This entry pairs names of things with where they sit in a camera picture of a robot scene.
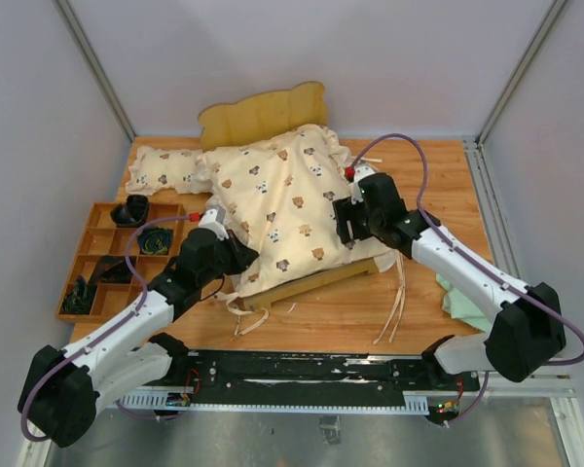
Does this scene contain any white slotted cable duct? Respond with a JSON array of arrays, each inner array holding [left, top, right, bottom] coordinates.
[[120, 386, 429, 415]]

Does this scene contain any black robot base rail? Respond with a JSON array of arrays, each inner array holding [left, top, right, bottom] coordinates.
[[169, 350, 480, 399]]

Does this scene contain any black rolled sock top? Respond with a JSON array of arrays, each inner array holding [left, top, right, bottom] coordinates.
[[110, 195, 150, 228]]

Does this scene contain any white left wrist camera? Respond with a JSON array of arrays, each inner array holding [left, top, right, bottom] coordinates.
[[198, 205, 229, 241]]

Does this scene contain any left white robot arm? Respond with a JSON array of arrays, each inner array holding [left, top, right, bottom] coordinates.
[[18, 228, 259, 448]]

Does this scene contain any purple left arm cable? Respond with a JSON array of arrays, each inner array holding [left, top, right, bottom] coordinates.
[[18, 213, 201, 442]]

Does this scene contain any wooden pet bed frame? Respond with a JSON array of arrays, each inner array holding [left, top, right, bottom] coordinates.
[[197, 81, 377, 310]]

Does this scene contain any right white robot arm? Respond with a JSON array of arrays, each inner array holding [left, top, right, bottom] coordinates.
[[333, 166, 566, 389]]

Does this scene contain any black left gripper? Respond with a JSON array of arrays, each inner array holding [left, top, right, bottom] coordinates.
[[199, 229, 259, 287]]

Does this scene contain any small animal print pillow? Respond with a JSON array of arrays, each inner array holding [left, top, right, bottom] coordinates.
[[126, 146, 211, 196]]

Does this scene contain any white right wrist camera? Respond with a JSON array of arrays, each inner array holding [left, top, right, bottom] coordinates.
[[345, 163, 376, 204]]

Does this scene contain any cream animal print mattress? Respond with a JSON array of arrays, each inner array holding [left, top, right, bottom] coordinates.
[[195, 125, 403, 317]]

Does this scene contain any dark patterned sock bottom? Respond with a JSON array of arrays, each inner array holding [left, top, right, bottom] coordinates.
[[60, 275, 96, 315]]

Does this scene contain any wooden compartment tray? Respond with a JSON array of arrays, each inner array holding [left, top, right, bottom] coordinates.
[[55, 202, 186, 324]]

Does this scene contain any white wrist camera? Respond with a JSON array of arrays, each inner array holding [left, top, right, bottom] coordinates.
[[345, 163, 376, 204], [198, 205, 229, 241]]

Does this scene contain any rolled dark green sock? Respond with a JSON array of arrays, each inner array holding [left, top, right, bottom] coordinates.
[[136, 227, 173, 256]]

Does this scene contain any mint green cloth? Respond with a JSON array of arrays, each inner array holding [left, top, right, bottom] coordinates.
[[436, 274, 492, 333]]

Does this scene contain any dark folded sock middle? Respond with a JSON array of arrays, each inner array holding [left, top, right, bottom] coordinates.
[[88, 255, 132, 287]]

